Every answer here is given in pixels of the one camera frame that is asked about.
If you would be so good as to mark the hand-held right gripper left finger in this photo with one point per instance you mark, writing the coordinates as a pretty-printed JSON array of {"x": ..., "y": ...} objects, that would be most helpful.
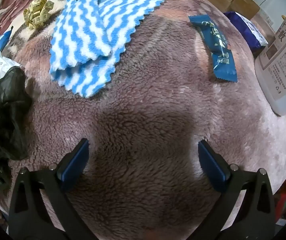
[{"x": 74, "y": 166}]

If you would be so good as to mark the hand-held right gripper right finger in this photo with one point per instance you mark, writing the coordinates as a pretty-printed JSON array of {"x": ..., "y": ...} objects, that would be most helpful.
[{"x": 211, "y": 166}]

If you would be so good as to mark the black cloth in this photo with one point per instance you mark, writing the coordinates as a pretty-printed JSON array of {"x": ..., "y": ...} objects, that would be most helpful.
[{"x": 6, "y": 110}]

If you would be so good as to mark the white pink-marked packet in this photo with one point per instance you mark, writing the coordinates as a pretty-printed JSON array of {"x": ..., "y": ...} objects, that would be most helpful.
[{"x": 1, "y": 67}]

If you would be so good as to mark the blue candy packet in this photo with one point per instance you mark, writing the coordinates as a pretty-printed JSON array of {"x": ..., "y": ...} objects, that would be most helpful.
[{"x": 216, "y": 50}]

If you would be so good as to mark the blue white striped cloth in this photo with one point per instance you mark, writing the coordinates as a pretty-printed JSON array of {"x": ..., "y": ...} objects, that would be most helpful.
[{"x": 93, "y": 37}]

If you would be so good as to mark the floral plush blanket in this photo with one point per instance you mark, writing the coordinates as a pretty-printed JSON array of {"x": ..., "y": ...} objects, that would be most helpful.
[{"x": 145, "y": 120}]

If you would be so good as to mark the white plastic jar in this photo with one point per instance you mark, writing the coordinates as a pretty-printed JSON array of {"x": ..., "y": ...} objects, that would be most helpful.
[{"x": 280, "y": 67}]

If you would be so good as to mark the dark blue tissue pack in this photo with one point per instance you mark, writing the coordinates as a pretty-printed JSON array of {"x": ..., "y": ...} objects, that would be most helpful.
[{"x": 249, "y": 30}]

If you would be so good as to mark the small cardboard box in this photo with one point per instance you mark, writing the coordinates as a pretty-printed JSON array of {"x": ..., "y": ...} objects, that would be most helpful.
[{"x": 245, "y": 3}]

